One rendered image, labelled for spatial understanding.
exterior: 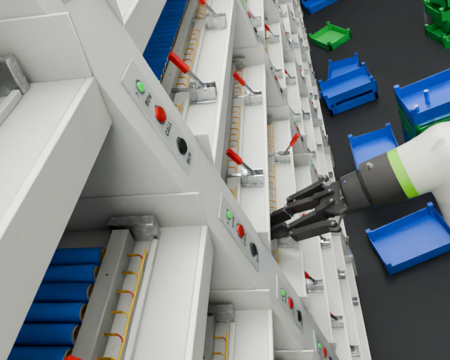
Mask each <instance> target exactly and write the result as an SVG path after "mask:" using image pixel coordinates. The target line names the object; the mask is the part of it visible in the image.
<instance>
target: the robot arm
mask: <svg viewBox="0 0 450 360"><path fill-rule="evenodd" d="M428 192H431V193H432V194H433V195H434V197H435V199H436V202H437V204H438V205H439V208H440V211H441V214H442V216H443V218H444V221H445V222H446V224H447V226H448V227H449V228H450V121H445V122H441V123H438V124H435V125H433V126H431V127H429V128H428V129H427V130H425V131H424V132H422V133H421V134H419V135H418V136H416V137H415V138H413V139H412V140H410V141H408V142H406V143H405V144H402V145H401V146H398V147H396V148H394V149H392V150H390V151H387V152H385V153H383V154H380V155H378V156H375V157H374V158H372V159H369V160H367V161H365V162H362V163H360V164H359V170H356V171H353V172H351V173H349V174H347V175H344V176H342V177H341V178H340V179H339V181H334V182H332V181H331V179H330V178H329V177H328V176H327V175H324V176H323V177H321V178H320V179H319V180H318V181H317V182H315V183H313V184H311V185H310V186H308V187H306V188H304V189H302V190H300V191H298V192H296V193H295V194H292V195H291V196H288V197H287V198H286V201H287V203H286V204H285V205H284V207H283V208H280V209H278V210H276V211H273V212H272V213H271V214H270V226H271V240H273V239H282V238H284V237H286V236H290V237H291V238H292V239H293V240H294V241H302V240H304V239H309V238H312V237H315V236H320V235H322V234H327V233H330V232H332V233H339V232H341V231H342V228H341V227H340V224H341V220H342V219H344V218H346V217H347V216H348V215H349V214H359V213H361V212H363V211H366V210H369V209H372V208H374V207H375V206H376V208H378V209H380V210H382V209H385V208H387V207H390V206H393V205H395V204H398V203H401V202H403V201H406V200H409V199H412V198H414V197H416V196H420V195H422V194H425V193H428ZM294 199H295V201H294ZM310 209H314V210H313V211H311V212H309V213H308V214H306V215H304V216H302V217H300V218H298V219H297V220H295V221H293V222H291V223H289V224H287V223H286V222H285V221H288V220H290V219H291V216H292V217H294V214H297V213H300V212H303V211H308V210H310ZM322 212H323V213H322ZM331 218H332V219H331Z"/></svg>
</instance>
